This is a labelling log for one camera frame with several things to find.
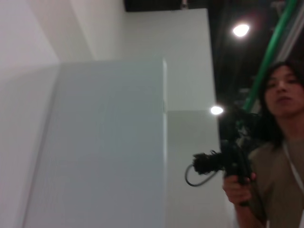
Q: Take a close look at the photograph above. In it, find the person's right hand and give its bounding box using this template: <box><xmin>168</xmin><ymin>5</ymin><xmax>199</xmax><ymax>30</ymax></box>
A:
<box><xmin>222</xmin><ymin>172</ymin><xmax>257</xmax><ymax>206</ymax></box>

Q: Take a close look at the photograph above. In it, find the black handheld camera rig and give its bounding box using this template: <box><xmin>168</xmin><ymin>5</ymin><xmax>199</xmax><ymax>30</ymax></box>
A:
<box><xmin>192</xmin><ymin>105</ymin><xmax>262</xmax><ymax>207</ymax></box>

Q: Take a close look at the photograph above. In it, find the person's right forearm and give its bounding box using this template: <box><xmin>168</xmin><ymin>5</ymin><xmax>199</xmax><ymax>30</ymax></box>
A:
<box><xmin>234</xmin><ymin>200</ymin><xmax>268</xmax><ymax>228</ymax></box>

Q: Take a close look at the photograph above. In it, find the person in brown shirt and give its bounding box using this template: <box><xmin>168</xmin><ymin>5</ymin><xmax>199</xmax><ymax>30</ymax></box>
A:
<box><xmin>247</xmin><ymin>60</ymin><xmax>304</xmax><ymax>228</ymax></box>

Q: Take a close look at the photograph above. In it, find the round ceiling lamp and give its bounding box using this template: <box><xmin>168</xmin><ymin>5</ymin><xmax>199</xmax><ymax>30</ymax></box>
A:
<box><xmin>209</xmin><ymin>105</ymin><xmax>224</xmax><ymax>116</ymax></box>
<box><xmin>232</xmin><ymin>23</ymin><xmax>250</xmax><ymax>38</ymax></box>

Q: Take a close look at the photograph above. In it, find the green ceiling pipe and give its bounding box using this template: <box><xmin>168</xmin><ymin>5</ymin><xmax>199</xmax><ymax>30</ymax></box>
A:
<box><xmin>243</xmin><ymin>0</ymin><xmax>299</xmax><ymax>111</ymax></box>

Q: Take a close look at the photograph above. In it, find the black camera rig cable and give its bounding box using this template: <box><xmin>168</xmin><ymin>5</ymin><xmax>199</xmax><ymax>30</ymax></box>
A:
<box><xmin>184</xmin><ymin>163</ymin><xmax>219</xmax><ymax>187</ymax></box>

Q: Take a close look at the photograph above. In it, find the white neck lanyard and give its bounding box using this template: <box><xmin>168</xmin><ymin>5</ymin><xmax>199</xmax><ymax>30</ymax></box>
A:
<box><xmin>284</xmin><ymin>140</ymin><xmax>304</xmax><ymax>193</ymax></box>

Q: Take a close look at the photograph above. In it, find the grey ceiling rail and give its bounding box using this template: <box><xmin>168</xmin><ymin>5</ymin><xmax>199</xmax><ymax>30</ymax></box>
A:
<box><xmin>275</xmin><ymin>14</ymin><xmax>304</xmax><ymax>62</ymax></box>

